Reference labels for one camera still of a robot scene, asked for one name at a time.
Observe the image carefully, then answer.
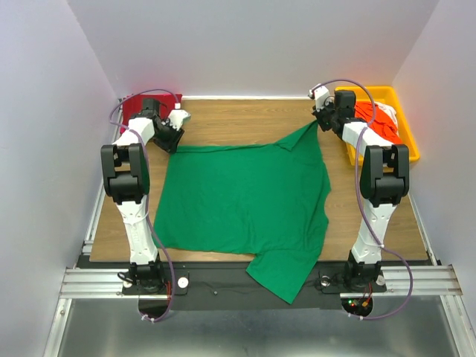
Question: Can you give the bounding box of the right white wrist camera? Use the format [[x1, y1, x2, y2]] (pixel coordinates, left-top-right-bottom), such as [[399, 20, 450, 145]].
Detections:
[[308, 83, 330, 109]]

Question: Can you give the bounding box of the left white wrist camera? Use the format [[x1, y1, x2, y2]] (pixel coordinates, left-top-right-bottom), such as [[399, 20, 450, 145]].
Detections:
[[165, 109, 191, 131]]

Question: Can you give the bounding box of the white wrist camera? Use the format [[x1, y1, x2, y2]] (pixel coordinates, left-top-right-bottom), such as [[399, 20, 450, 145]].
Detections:
[[308, 83, 330, 109], [165, 109, 191, 131]]

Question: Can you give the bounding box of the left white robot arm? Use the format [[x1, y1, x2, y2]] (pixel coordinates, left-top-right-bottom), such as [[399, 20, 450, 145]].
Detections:
[[100, 97, 190, 295]]

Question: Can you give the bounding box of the yellow plastic bin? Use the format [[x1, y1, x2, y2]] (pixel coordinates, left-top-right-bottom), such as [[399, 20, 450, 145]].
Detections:
[[336, 86, 419, 163]]

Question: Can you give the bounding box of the green t shirt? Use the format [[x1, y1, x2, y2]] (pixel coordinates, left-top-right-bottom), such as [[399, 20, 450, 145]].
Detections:
[[154, 122, 331, 303]]

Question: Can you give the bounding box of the white t shirt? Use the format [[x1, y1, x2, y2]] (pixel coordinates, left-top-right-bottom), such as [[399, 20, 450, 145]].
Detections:
[[374, 101, 398, 128]]

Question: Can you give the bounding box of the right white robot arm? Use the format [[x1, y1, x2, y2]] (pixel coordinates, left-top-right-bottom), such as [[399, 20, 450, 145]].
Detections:
[[309, 86, 410, 289]]

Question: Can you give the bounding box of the right side aluminium rail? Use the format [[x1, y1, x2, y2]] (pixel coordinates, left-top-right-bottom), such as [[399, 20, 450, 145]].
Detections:
[[409, 194, 439, 266]]

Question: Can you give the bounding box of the aluminium frame rail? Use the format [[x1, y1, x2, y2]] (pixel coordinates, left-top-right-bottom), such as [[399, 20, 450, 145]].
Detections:
[[59, 266, 462, 300]]

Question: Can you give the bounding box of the folded red t shirt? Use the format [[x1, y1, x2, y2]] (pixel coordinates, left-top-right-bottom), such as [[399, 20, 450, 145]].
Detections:
[[123, 93, 182, 126]]

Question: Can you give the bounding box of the left side aluminium rail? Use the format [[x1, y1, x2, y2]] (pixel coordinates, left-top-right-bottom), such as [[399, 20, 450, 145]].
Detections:
[[80, 98, 123, 256]]

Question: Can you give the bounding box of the orange t shirt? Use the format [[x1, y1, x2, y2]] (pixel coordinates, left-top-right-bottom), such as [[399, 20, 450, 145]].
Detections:
[[355, 101, 403, 144]]

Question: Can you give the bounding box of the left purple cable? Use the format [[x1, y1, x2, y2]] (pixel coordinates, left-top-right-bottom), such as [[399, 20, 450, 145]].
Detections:
[[107, 88, 183, 324]]

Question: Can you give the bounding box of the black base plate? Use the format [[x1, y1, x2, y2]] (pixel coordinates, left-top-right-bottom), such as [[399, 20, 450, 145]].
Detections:
[[122, 260, 388, 312]]

